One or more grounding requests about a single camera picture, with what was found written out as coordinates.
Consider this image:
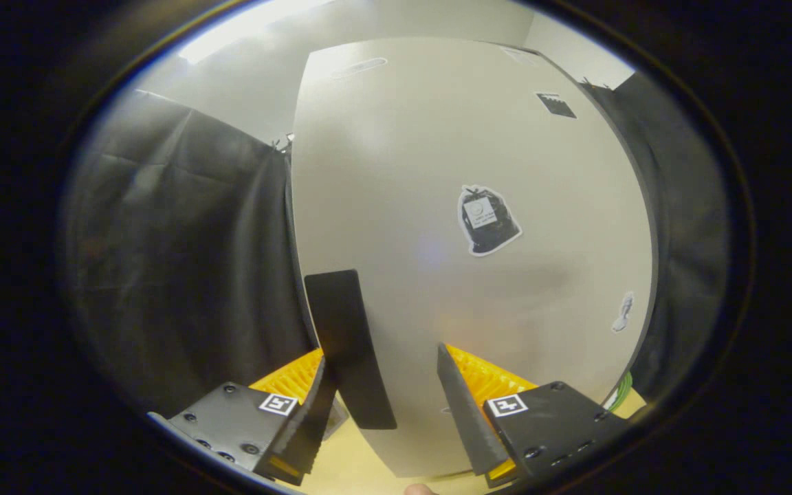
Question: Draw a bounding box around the green cable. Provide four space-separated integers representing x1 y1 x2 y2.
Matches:
606 371 634 413

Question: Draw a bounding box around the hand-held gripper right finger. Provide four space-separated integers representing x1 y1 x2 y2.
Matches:
436 342 630 489

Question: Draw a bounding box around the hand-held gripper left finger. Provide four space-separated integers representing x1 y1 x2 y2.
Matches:
147 347 340 485

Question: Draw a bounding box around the white shoe cabinet door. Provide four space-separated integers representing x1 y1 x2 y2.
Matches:
291 38 657 479

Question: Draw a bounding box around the black backdrop cloth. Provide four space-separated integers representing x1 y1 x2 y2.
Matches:
59 72 734 417

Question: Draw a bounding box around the black door handle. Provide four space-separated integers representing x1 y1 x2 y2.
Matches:
304 269 398 430

